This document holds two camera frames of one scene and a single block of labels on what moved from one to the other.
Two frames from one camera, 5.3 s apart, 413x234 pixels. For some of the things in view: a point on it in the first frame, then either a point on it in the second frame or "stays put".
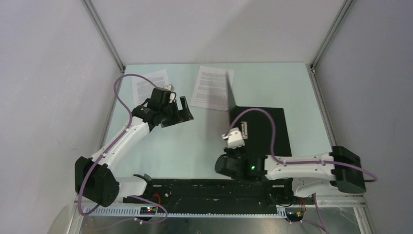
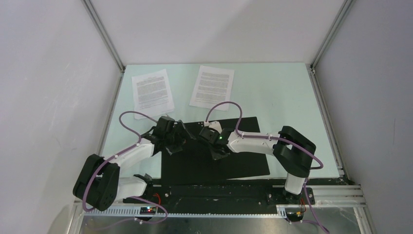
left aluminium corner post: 102,32 stays put
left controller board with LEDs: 147,210 stays put
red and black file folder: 256,128 -> 194,161
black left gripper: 180,116 -> 183,137
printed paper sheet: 211,90 stays put
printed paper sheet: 141,88 stays put
